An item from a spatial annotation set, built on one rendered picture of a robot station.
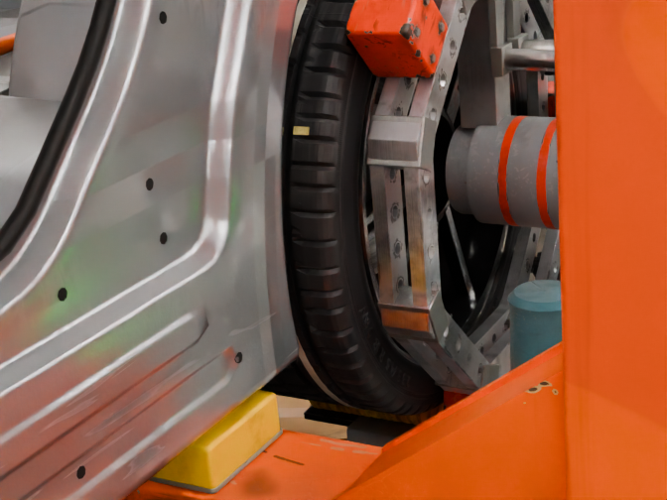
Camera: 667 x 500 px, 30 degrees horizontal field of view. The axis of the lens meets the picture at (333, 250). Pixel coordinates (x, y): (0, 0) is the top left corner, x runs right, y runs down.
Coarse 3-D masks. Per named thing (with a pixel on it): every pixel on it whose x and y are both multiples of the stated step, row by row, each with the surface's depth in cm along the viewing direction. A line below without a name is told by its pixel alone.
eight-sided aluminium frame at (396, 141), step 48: (528, 0) 164; (384, 96) 138; (432, 96) 136; (528, 96) 179; (384, 144) 136; (432, 144) 136; (384, 192) 138; (432, 192) 138; (384, 240) 140; (432, 240) 140; (528, 240) 180; (384, 288) 142; (432, 288) 142; (432, 336) 142; (480, 336) 167; (480, 384) 157
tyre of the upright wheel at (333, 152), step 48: (336, 0) 140; (336, 48) 137; (288, 96) 137; (336, 96) 136; (288, 144) 138; (336, 144) 136; (288, 192) 138; (336, 192) 136; (288, 240) 140; (336, 240) 138; (336, 288) 139; (336, 336) 143; (384, 336) 150; (288, 384) 157; (336, 384) 153; (384, 384) 151; (432, 384) 164
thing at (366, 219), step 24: (456, 72) 168; (456, 96) 168; (456, 120) 187; (360, 168) 141; (360, 192) 142; (360, 216) 142; (456, 216) 187; (408, 240) 159; (456, 240) 173; (480, 240) 184; (504, 240) 184; (408, 264) 187; (456, 264) 175; (480, 264) 182; (456, 288) 179; (480, 288) 179; (456, 312) 176
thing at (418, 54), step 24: (360, 0) 133; (384, 0) 132; (408, 0) 131; (432, 0) 134; (360, 24) 132; (384, 24) 131; (408, 24) 129; (432, 24) 134; (360, 48) 134; (384, 48) 133; (408, 48) 131; (432, 48) 135; (384, 72) 138; (408, 72) 136; (432, 72) 136
